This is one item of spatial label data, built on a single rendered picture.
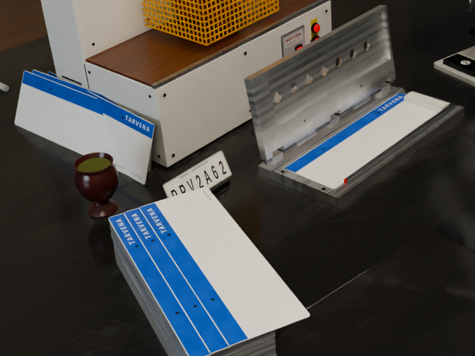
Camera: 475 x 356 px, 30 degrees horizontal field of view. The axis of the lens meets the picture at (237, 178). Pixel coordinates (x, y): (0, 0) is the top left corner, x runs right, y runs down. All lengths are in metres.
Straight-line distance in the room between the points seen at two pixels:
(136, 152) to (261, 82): 0.30
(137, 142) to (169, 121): 0.08
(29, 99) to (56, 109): 0.10
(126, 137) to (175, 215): 0.37
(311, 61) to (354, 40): 0.14
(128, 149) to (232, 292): 0.59
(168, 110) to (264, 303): 0.60
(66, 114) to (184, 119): 0.30
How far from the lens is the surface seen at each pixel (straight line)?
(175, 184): 1.71
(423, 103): 1.98
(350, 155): 1.81
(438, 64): 2.21
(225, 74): 1.89
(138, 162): 1.82
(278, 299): 1.33
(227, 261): 1.41
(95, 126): 1.93
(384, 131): 1.90
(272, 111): 1.76
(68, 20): 1.91
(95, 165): 1.71
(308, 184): 1.72
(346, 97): 1.93
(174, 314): 1.33
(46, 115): 2.06
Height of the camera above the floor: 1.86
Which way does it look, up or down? 32 degrees down
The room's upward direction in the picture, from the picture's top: 6 degrees counter-clockwise
